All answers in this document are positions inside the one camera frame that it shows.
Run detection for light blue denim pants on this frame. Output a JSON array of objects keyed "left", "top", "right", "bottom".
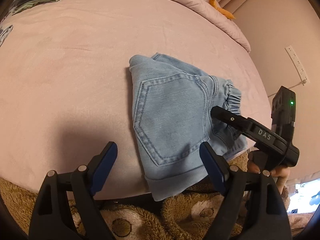
[{"left": 129, "top": 54, "right": 247, "bottom": 201}]

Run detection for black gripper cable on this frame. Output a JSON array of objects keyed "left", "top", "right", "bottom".
[{"left": 267, "top": 80, "right": 308, "bottom": 98}]

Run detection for person's right hand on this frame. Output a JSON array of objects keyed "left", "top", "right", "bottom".
[{"left": 247, "top": 151, "right": 292, "bottom": 185}]

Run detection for folded light green garment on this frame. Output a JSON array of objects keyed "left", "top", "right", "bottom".
[{"left": 11, "top": 0, "right": 59, "bottom": 15}]

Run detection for pink bed sheet mattress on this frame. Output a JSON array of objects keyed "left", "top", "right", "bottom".
[{"left": 1, "top": 0, "right": 271, "bottom": 199}]

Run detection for white wall power strip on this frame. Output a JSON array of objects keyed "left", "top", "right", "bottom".
[{"left": 285, "top": 45, "right": 310, "bottom": 85}]

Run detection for brown fluffy robe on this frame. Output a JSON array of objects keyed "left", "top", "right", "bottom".
[{"left": 0, "top": 152, "right": 301, "bottom": 240}]

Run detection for plaid pillow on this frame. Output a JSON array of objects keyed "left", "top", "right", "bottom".
[{"left": 0, "top": 0, "right": 15, "bottom": 46}]

